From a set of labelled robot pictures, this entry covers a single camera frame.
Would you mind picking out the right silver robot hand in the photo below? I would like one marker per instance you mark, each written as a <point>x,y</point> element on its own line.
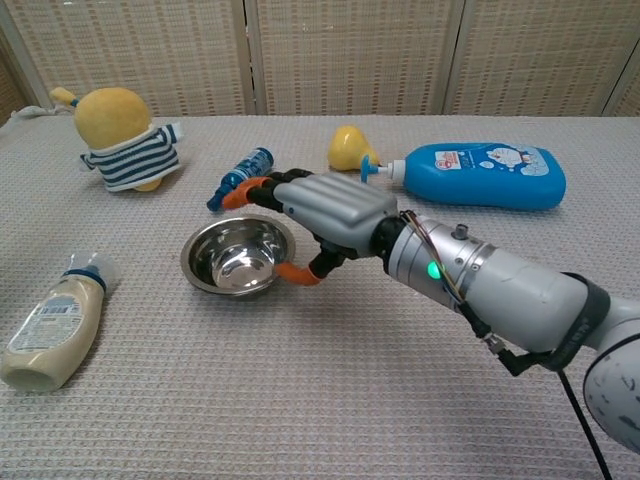
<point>340,205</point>

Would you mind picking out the stainless steel bowl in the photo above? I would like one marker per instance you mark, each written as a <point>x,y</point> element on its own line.
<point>230,250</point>
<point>235,296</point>

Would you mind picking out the yellow pear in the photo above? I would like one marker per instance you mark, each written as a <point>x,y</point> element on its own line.
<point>347,150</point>

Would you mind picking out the small blue spray bottle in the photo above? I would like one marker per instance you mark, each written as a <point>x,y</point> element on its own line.
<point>245,167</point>

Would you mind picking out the blue pump detergent bottle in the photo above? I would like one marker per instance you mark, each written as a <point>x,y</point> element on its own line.
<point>480,175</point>

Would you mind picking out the woven bamboo folding screen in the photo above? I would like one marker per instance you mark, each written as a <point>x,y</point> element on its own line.
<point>350,55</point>

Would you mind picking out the beige woven tablecloth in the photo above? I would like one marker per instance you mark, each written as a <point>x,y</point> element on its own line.
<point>250,380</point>

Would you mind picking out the yellow plush toy striped shirt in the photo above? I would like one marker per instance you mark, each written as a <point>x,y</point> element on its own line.
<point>125,135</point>

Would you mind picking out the cream mayonnaise squeeze bottle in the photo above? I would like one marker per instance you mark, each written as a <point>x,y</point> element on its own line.
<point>55,325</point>

